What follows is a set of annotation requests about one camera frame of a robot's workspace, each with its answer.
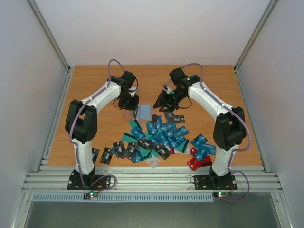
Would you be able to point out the blue card right edge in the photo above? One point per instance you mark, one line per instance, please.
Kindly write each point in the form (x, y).
(203, 151)

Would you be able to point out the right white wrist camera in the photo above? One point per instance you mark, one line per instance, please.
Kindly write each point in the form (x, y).
(167, 89)

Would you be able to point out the red card magnetic stripe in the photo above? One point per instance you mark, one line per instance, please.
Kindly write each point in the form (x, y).
(206, 162)

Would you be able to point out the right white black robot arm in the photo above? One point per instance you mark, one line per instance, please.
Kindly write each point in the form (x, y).
(230, 127)

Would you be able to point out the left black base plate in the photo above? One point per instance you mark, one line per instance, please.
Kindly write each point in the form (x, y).
(102, 183)

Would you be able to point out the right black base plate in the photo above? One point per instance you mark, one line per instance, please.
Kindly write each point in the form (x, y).
(202, 183)

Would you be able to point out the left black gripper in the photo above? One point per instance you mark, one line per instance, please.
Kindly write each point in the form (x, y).
(132, 106)

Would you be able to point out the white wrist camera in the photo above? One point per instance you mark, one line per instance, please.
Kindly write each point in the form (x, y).
(133, 89)
(167, 89)

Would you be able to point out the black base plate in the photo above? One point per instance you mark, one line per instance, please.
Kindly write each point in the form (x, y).
(102, 183)
(202, 183)

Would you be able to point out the far left black vip card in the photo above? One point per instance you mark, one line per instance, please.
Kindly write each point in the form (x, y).
(94, 154)

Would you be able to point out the right small circuit board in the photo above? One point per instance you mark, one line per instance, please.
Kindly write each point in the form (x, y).
(221, 194)

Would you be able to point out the red card front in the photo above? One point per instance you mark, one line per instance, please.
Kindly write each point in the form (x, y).
(194, 164)

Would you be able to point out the teal card magnetic stripe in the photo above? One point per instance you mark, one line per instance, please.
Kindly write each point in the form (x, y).
(127, 137)

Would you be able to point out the black card far right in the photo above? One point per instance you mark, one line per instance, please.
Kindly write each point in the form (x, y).
(178, 119)

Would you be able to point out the small circuit board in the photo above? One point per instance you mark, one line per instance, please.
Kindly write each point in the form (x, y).
(90, 195)
(221, 194)

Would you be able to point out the white card with red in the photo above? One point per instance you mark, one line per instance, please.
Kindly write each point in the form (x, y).
(153, 161)

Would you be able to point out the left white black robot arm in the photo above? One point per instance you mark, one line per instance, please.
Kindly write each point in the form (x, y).
(81, 122)

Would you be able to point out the black card top right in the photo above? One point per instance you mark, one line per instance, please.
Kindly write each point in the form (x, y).
(168, 115)

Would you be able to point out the grey slotted cable duct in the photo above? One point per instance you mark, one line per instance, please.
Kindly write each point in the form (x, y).
(123, 197)

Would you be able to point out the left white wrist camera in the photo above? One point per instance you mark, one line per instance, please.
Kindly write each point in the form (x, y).
(133, 89)

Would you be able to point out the black vip membership card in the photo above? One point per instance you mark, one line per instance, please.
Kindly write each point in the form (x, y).
(162, 151)

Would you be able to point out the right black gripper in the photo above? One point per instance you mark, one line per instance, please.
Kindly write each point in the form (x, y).
(166, 99)

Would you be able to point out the left small circuit board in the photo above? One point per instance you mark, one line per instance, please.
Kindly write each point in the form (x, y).
(90, 195)

